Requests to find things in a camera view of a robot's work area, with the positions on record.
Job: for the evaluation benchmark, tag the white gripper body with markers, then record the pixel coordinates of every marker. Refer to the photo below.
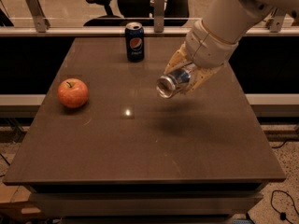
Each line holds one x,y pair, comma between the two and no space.
207,49

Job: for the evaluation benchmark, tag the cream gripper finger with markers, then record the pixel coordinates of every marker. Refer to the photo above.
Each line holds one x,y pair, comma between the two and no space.
199,75
178,60

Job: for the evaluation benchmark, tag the silver blue Red Bull can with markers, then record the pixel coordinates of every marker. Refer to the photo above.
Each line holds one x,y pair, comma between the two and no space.
175,82

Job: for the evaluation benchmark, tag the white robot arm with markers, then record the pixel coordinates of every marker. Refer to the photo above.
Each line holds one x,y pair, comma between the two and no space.
229,20

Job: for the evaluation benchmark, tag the blue Pepsi can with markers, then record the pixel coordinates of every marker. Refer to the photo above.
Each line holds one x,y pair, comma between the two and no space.
134,37

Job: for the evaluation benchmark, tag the black office chair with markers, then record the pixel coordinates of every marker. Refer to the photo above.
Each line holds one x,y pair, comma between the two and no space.
176,13

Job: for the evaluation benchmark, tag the brown table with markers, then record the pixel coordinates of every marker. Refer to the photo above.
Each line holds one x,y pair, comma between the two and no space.
129,152

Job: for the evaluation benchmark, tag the red apple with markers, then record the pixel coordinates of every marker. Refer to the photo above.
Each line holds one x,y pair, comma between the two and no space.
73,93

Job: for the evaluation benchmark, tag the middle metal railing bracket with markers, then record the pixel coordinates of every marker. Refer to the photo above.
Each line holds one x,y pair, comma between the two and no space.
158,16

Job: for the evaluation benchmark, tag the metal railing bracket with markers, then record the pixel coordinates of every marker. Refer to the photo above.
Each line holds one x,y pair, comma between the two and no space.
41,23
275,20
158,16

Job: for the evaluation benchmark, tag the right metal railing bracket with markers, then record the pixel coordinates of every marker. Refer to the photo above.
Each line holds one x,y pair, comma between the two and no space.
275,20

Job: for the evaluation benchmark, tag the left metal railing bracket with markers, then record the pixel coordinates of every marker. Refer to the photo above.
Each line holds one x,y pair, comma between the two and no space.
41,23

